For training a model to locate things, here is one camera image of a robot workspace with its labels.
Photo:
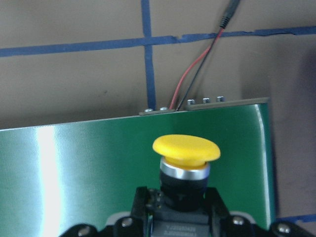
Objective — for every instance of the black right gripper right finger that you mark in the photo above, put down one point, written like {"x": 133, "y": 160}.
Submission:
{"x": 217, "y": 212}

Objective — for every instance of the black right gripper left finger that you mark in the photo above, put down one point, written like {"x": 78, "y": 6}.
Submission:
{"x": 143, "y": 211}

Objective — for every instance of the yellow mushroom push button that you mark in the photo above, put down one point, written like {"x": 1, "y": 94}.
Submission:
{"x": 184, "y": 206}

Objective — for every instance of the green conveyor belt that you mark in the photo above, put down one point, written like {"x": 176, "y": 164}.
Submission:
{"x": 55, "y": 176}

